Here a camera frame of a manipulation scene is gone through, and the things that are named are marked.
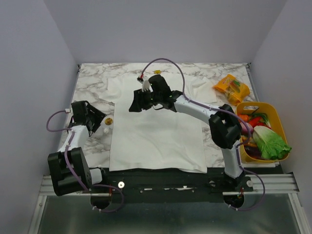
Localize toy red chili pepper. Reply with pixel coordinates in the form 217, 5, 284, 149
249, 116, 262, 127

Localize orange candy bag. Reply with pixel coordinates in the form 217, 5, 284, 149
213, 74, 250, 106

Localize toy napa cabbage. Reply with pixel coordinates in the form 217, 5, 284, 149
253, 126, 292, 160

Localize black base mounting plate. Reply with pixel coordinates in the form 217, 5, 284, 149
92, 168, 253, 203

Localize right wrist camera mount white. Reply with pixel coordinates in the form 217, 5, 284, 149
141, 80, 150, 92

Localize white t-shirt with flower print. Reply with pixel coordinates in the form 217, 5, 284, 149
99, 74, 207, 173

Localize yellow sunflower brooch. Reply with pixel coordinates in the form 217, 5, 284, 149
104, 117, 113, 125

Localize yellow plastic basket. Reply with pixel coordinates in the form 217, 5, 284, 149
236, 102, 289, 164

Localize toy french fries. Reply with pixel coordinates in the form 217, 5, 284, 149
241, 136, 257, 148

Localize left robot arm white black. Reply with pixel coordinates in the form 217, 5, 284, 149
47, 100, 108, 196

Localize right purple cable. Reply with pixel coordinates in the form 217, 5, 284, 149
140, 58, 266, 212

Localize aluminium rail frame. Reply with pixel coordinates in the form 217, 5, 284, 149
28, 174, 309, 234

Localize toy green onion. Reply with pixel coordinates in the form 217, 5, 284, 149
251, 110, 269, 123

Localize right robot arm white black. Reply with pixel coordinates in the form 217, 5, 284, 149
129, 75, 245, 191

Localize toy red onion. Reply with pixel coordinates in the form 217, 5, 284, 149
240, 122, 254, 135

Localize toy purple eggplant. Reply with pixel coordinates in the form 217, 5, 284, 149
244, 146, 262, 160

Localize toy carrot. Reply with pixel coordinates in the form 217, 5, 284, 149
238, 114, 250, 122

